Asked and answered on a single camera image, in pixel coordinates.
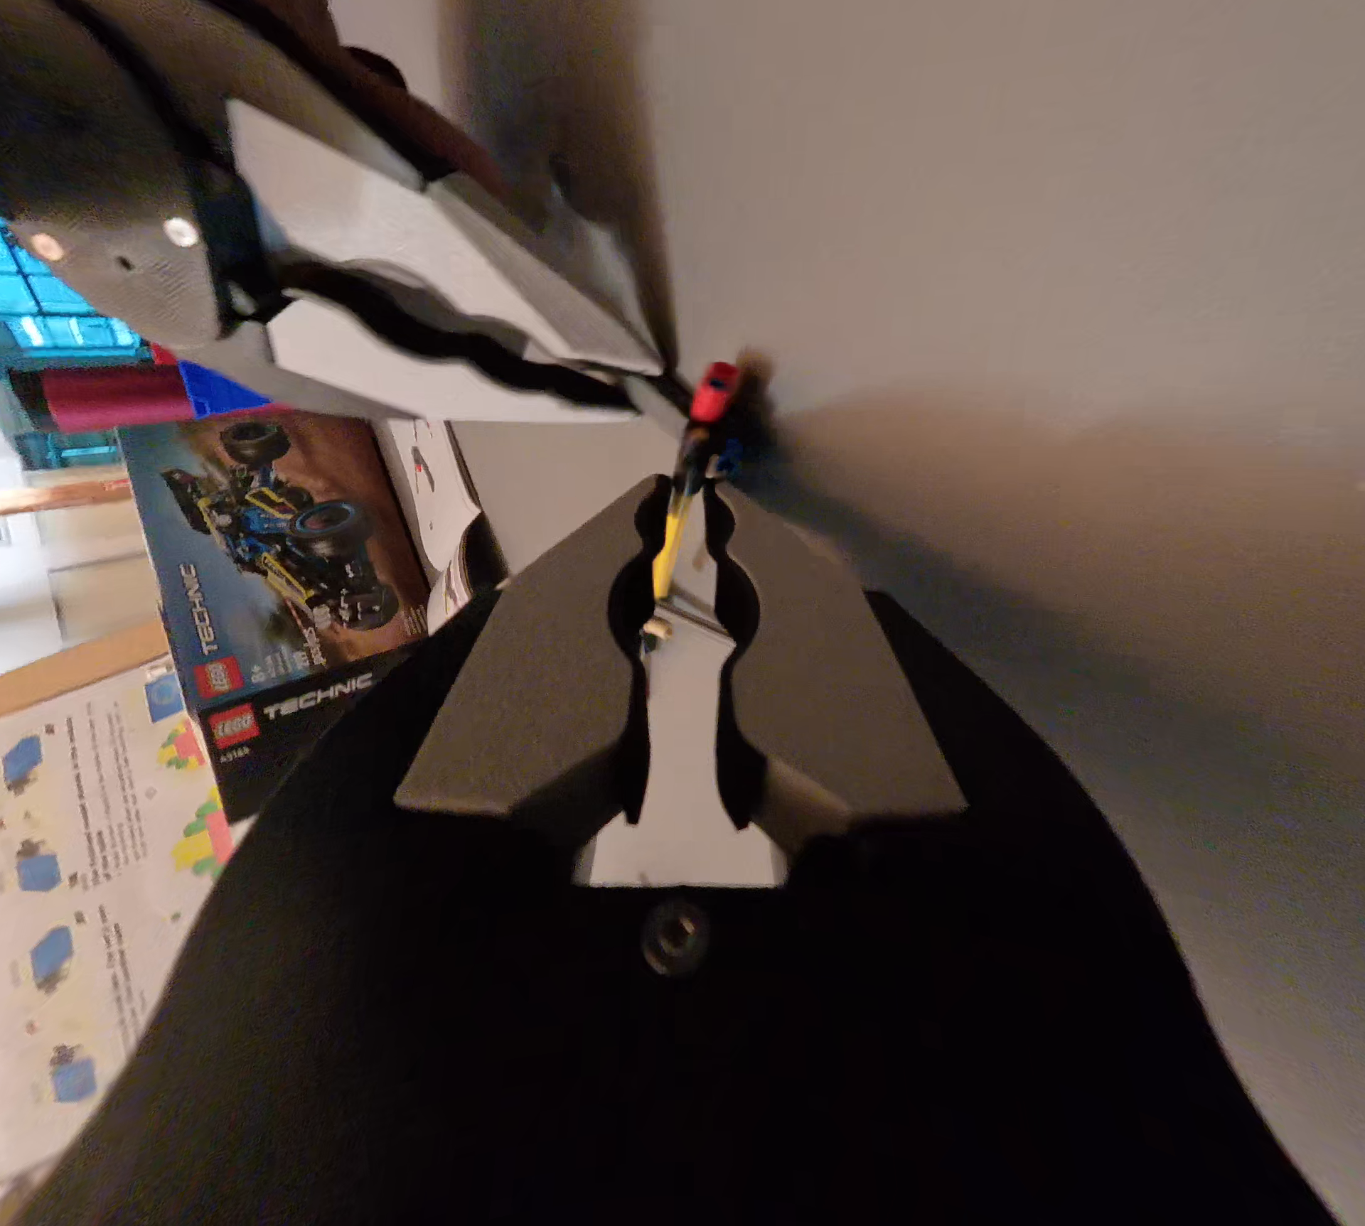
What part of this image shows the maroon bottle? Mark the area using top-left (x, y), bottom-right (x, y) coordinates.
top-left (37, 364), bottom-right (199, 433)

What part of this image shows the cardboard box with instruction sheet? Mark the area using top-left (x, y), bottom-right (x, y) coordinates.
top-left (0, 656), bottom-right (258, 1185)

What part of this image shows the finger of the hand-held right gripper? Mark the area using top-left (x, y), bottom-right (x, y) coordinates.
top-left (138, 288), bottom-right (690, 428)
top-left (226, 98), bottom-right (674, 380)

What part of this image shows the toy car set box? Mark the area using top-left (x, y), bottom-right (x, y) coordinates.
top-left (117, 407), bottom-right (434, 822)

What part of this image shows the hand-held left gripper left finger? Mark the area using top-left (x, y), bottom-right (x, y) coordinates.
top-left (394, 474), bottom-right (657, 886)

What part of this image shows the glass window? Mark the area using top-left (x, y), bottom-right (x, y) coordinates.
top-left (0, 224), bottom-right (145, 364)

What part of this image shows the grey beam yellow axle assembly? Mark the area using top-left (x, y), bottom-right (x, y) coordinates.
top-left (640, 357), bottom-right (775, 652)

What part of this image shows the brown cardboard board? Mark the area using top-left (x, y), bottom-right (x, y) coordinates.
top-left (0, 620), bottom-right (172, 718)

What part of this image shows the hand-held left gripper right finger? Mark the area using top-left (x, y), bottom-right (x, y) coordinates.
top-left (704, 482), bottom-right (970, 886)

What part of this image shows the open instruction booklet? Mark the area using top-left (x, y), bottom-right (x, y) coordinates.
top-left (378, 418), bottom-right (512, 636)

